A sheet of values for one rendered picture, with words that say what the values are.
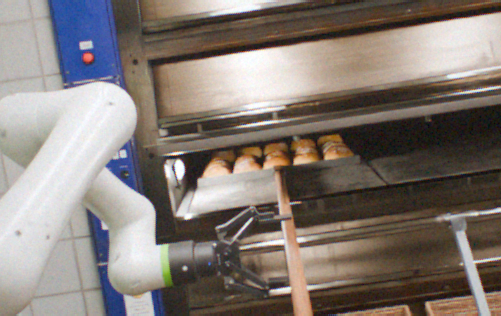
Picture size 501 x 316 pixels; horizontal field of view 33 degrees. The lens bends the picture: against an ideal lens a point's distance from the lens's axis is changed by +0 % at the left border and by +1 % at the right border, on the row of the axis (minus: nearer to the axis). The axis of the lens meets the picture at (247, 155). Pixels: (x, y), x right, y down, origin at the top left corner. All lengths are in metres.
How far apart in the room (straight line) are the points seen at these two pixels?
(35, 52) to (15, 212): 1.17
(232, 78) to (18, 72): 0.58
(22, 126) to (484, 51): 1.32
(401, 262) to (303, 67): 0.61
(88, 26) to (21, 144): 0.81
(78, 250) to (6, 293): 1.26
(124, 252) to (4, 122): 0.44
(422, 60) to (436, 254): 0.54
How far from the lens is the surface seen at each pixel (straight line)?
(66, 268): 2.43
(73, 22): 2.30
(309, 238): 1.97
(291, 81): 2.28
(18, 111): 1.53
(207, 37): 2.29
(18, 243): 1.18
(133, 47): 2.31
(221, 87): 2.29
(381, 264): 2.38
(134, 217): 1.84
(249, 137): 2.15
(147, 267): 1.80
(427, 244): 2.40
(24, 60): 2.36
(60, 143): 1.36
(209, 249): 1.80
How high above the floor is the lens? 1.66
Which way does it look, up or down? 8 degrees down
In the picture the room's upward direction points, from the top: 9 degrees counter-clockwise
